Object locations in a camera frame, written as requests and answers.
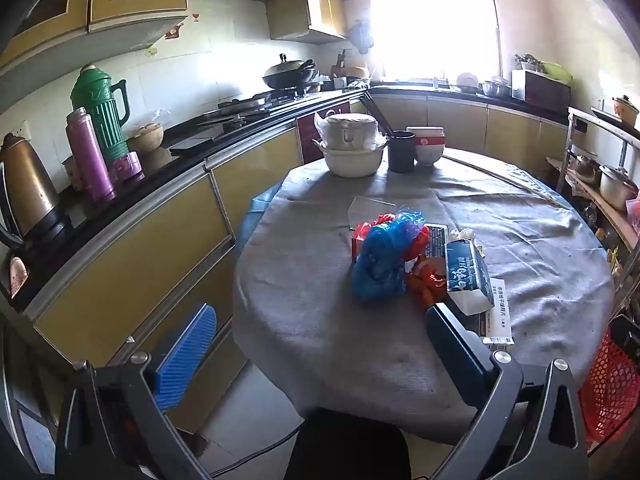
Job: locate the green plastic basin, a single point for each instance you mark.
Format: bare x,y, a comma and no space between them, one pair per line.
559,72

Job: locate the blue table underlay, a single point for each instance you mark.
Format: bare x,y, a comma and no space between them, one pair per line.
257,205

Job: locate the metal electric kettle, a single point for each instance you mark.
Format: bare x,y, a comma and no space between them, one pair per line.
27,190

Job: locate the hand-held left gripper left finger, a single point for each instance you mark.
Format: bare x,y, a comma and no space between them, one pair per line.
185,350

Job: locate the pink cup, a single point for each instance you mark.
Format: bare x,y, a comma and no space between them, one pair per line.
127,166

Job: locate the kitchen window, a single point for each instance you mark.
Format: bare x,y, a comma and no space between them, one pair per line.
435,15

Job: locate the white lidded pot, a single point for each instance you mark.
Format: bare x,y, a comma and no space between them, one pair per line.
350,127

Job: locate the red plastic basket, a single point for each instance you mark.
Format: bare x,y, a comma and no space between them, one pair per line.
610,390

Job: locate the enamel pot with lid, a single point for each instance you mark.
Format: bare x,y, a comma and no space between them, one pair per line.
627,110

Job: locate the steel bowls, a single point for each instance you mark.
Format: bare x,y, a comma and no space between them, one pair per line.
495,88

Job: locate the brown bowl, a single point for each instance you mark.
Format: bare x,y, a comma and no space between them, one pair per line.
146,137

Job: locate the pink thermos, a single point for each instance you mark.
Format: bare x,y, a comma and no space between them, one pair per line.
92,160

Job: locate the small steel pot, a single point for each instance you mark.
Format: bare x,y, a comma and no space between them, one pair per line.
587,170

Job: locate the white printed carton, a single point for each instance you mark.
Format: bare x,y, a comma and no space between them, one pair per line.
497,315

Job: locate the red plastic bag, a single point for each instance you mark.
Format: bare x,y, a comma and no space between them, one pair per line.
386,220

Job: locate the red plastic wrapper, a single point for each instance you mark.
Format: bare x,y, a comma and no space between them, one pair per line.
422,290

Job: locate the metal storage rack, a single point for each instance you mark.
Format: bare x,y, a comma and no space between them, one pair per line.
575,130

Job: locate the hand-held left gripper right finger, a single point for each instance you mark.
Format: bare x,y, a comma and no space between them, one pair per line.
460,350

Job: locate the black cup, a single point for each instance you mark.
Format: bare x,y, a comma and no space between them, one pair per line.
401,152

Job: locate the green thermos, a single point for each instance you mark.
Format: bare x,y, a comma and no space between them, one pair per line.
102,110

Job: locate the clear plastic packaging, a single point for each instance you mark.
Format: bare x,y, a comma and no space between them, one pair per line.
370,210

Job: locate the microwave oven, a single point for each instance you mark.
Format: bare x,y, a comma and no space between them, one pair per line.
542,91

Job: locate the blue plastic bag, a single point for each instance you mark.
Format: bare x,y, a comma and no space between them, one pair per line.
380,260

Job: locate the potted plant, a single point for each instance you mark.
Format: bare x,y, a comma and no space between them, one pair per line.
527,61

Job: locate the red white medicine box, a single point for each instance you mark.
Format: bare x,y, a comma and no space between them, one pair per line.
435,240

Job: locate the grey tablecloth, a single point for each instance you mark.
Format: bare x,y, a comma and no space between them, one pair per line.
310,270

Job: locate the yellow base cabinets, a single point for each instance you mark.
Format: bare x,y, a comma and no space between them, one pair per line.
150,260

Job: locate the dark cloth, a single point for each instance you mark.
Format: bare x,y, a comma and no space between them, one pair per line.
350,450

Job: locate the gas stove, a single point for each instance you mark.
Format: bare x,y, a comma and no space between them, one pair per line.
250,107

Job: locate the knife block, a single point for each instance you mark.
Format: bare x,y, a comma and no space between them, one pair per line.
341,65

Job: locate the black wok with lid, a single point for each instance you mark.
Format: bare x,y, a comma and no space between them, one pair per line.
290,75

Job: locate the small yellow wall cabinet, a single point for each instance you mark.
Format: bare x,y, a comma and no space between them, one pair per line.
300,15

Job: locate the blue white carton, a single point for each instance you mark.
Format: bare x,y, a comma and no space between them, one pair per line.
467,270

